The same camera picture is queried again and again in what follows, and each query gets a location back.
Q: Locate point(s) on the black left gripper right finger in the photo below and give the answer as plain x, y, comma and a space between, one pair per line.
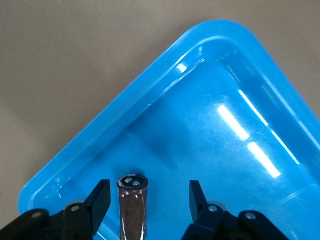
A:
225, 225

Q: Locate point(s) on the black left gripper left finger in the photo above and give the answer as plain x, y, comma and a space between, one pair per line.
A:
75, 220

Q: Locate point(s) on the dark brown cylindrical capacitor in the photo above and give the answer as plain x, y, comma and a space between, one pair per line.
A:
132, 215

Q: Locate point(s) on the blue plastic tray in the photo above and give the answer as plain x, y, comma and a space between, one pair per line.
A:
200, 150

